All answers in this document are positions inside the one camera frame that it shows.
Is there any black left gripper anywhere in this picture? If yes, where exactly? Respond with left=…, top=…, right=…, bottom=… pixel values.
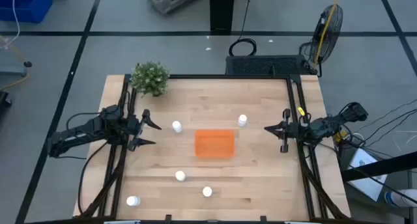
left=125, top=109, right=163, bottom=152

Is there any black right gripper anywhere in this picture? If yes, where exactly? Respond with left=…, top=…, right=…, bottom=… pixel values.
left=264, top=108, right=306, bottom=154

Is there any orange plastic basket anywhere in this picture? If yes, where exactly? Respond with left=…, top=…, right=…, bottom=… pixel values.
left=194, top=128, right=236, bottom=159

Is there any small green potted plant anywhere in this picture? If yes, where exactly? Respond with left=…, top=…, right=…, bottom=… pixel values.
left=129, top=61, right=171, bottom=98

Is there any yellow black power adapter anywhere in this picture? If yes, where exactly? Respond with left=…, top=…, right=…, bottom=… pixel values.
left=334, top=130, right=350, bottom=143

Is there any black perforated metal case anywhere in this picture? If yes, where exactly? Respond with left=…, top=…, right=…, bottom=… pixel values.
left=225, top=54, right=310, bottom=77

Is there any black metal beam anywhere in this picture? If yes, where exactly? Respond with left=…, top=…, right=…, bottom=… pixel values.
left=341, top=151, right=417, bottom=182

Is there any white cardboard box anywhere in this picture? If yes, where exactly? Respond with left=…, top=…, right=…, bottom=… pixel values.
left=347, top=148, right=388, bottom=202

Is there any black floor fan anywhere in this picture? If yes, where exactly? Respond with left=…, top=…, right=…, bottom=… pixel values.
left=299, top=4, right=344, bottom=77

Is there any grey moulded packaging tray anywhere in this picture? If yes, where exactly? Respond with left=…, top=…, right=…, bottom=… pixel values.
left=140, top=0, right=205, bottom=15

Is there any black floor object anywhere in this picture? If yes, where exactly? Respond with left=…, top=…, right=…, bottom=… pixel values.
left=0, top=90, right=13, bottom=108

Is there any grey stand with black wheel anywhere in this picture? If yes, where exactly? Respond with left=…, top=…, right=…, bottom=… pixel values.
left=0, top=61, right=33, bottom=77

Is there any blue plastic bin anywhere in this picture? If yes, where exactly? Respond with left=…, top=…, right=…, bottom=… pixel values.
left=0, top=0, right=55, bottom=24

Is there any black metal table frame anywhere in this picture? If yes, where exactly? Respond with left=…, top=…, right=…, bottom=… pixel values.
left=78, top=73, right=351, bottom=224

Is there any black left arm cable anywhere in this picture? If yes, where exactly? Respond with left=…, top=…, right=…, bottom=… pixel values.
left=77, top=141, right=110, bottom=215

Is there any coiled black cable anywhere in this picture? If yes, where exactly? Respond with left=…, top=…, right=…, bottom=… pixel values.
left=228, top=0, right=258, bottom=57

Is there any black floor cable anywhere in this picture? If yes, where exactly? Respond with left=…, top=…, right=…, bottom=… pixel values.
left=361, top=99, right=417, bottom=126
left=363, top=109, right=417, bottom=147

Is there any yellow hanging cable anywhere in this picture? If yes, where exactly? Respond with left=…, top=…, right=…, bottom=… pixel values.
left=313, top=0, right=343, bottom=71

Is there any black upright post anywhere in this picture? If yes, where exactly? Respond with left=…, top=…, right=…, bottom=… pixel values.
left=209, top=0, right=236, bottom=33

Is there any yellow floor cable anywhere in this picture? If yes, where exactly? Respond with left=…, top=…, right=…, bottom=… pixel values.
left=0, top=35, right=31, bottom=91

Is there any white bottle with blue ring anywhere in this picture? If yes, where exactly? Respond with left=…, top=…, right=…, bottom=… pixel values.
left=384, top=188, right=417, bottom=208

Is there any white thin cable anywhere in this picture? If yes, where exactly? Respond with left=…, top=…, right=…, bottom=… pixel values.
left=0, top=0, right=21, bottom=51

